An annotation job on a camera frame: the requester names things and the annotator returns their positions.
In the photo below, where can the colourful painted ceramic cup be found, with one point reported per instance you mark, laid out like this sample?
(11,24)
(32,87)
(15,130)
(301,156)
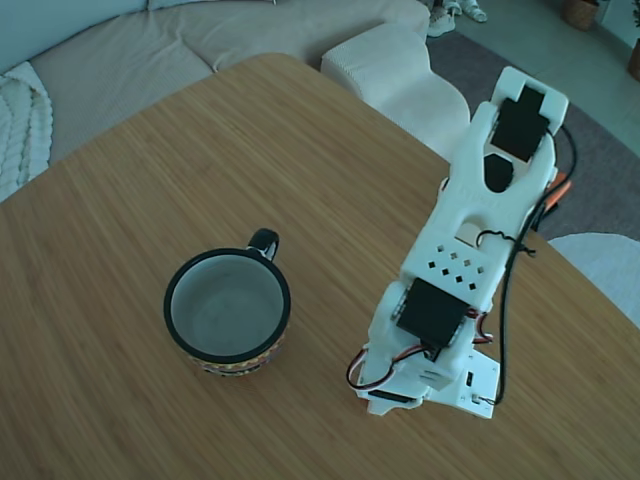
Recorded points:
(225,310)

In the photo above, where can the white round rug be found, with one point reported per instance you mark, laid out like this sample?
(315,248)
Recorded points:
(605,270)

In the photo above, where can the orange table clamp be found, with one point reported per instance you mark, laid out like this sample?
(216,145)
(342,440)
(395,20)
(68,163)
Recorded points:
(560,192)

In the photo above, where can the grey floor rug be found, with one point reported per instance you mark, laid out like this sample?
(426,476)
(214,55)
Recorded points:
(600,150)

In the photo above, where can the white textured pouf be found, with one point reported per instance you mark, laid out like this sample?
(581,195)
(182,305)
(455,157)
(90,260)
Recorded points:
(395,75)

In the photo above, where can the white sneaker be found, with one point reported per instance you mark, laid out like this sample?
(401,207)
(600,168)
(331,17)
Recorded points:
(441,20)
(474,10)

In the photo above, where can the brown woven basket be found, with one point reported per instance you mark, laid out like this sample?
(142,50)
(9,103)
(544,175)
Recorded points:
(580,14)

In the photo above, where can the grey-beige sofa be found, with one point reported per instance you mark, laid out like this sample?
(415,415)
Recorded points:
(125,75)

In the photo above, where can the white knitted blanket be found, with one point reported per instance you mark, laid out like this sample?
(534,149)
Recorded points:
(20,130)

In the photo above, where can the flat white camera plate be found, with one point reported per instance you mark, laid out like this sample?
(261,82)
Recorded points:
(475,390)

